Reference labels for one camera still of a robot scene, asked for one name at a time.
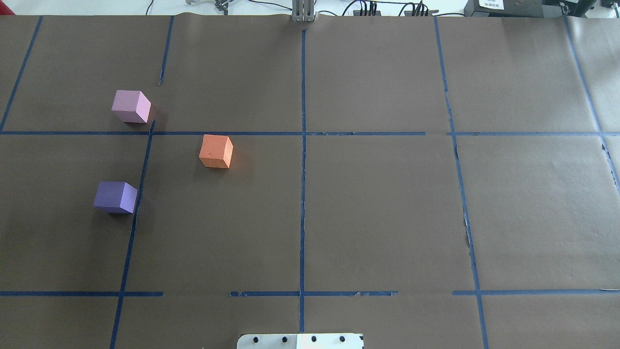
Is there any white camera pedestal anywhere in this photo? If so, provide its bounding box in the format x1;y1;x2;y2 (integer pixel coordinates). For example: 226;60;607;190
236;333;365;349

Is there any black box with label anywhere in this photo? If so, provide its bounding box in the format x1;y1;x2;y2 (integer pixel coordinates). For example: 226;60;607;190
464;0;572;18

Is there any aluminium frame post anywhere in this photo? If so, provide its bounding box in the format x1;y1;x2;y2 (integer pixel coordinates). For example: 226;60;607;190
292;0;316;22

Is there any pink foam cube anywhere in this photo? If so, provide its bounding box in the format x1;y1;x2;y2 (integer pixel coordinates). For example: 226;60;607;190
111;89;152;124

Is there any purple foam cube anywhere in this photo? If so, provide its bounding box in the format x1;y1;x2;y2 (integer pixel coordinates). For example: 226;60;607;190
93;181;138;214

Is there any brown paper table cover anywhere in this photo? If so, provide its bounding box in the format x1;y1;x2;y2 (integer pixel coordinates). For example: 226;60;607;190
1;14;619;349

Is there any orange foam cube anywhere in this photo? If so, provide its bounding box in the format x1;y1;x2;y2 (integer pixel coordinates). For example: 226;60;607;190
199;134;234;169

